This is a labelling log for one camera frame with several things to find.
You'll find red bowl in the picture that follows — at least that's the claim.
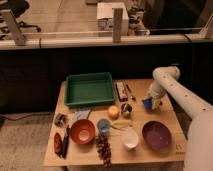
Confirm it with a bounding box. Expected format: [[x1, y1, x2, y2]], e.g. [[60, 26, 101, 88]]
[[70, 119, 95, 145]]

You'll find red spatula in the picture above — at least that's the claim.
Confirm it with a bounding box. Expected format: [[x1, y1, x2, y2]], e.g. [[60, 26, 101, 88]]
[[54, 132, 62, 156]]

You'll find green plastic tray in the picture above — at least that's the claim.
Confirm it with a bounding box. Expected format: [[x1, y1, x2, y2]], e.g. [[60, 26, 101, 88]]
[[64, 72, 116, 108]]

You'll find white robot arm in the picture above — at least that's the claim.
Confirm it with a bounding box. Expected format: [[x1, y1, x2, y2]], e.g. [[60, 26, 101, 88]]
[[142, 66, 213, 171]]

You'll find banana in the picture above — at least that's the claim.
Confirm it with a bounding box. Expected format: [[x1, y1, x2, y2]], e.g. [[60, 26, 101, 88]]
[[111, 119, 131, 130]]

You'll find black office chair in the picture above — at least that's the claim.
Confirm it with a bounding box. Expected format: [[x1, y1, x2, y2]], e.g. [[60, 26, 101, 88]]
[[0, 0, 41, 33]]

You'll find bunch of red grapes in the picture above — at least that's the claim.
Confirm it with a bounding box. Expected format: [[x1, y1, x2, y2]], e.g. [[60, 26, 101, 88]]
[[95, 134, 111, 167]]

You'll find blue cup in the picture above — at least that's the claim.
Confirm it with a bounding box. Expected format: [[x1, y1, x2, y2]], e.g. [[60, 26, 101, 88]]
[[97, 119, 110, 134]]

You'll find black utensil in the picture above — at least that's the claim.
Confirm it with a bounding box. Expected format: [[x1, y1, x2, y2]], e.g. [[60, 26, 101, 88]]
[[62, 126, 70, 159]]

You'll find wooden railing beam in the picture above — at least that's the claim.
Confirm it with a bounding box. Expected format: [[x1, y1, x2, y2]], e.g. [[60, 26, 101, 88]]
[[0, 34, 213, 51]]

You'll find dark marker pen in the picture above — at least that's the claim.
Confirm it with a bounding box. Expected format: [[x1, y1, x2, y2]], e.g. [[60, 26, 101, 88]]
[[125, 84, 136, 101]]

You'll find small metal object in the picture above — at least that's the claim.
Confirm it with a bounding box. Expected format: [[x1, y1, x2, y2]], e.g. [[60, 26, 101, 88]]
[[54, 113, 67, 127]]

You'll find dark rectangular box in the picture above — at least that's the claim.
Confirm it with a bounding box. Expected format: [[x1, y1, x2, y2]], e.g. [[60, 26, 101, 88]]
[[116, 82, 128, 102]]

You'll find orange fruit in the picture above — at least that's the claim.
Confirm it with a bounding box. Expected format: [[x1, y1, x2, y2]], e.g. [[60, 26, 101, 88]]
[[108, 105, 119, 120]]

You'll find white cardboard box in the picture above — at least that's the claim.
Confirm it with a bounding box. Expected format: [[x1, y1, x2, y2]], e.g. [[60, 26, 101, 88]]
[[97, 2, 129, 36]]

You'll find purple bowl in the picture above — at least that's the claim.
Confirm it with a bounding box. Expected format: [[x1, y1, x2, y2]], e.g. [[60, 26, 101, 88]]
[[142, 121, 172, 151]]

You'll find grey cloth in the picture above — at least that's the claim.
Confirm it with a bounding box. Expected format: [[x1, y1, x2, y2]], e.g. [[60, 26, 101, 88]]
[[72, 108, 91, 122]]

